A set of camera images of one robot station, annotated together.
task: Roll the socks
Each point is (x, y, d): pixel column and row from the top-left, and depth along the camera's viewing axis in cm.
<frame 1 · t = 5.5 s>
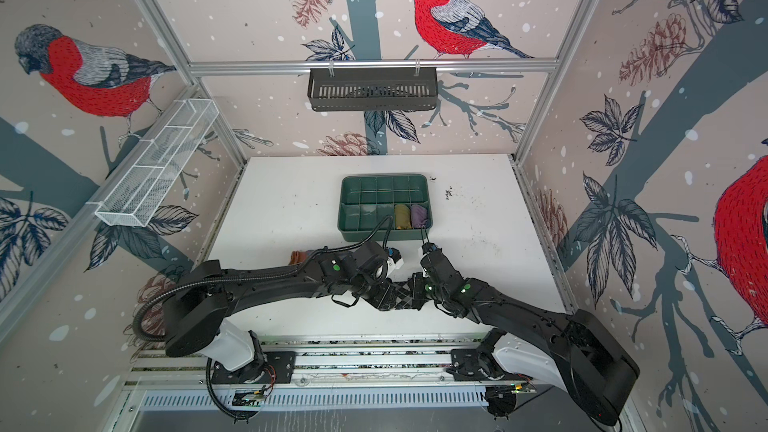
left hand: (395, 304, 76), fingers closed
right hand: (404, 286, 84), fingers closed
green compartment tray: (364, 200, 113), on the table
olive rolled sock: (404, 213, 99), point 7 cm above the table
purple rolled sock: (419, 216, 98), point 7 cm above the table

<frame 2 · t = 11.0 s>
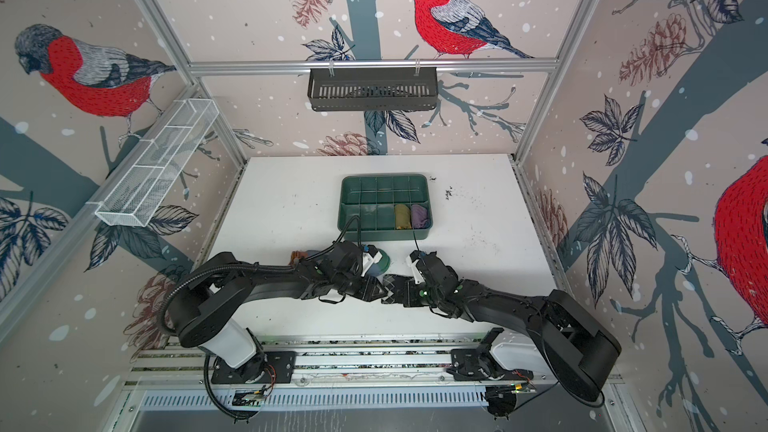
left hand: (383, 295, 82), fingers open
right hand: (395, 298, 84), fingers closed
the named things where they were.

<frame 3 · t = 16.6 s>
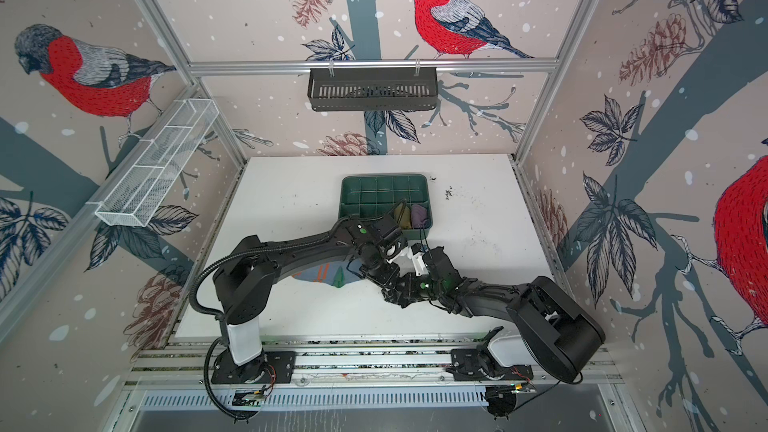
left hand: (393, 288, 80), fingers closed
right hand: (392, 287, 85), fingers closed
the named things where they were.

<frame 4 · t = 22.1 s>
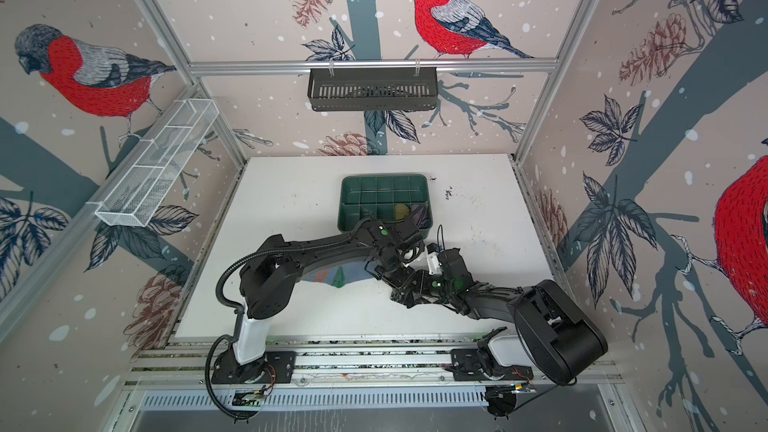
left hand: (406, 291, 80), fingers closed
right hand: (404, 284, 86), fingers closed
the named things where they were.

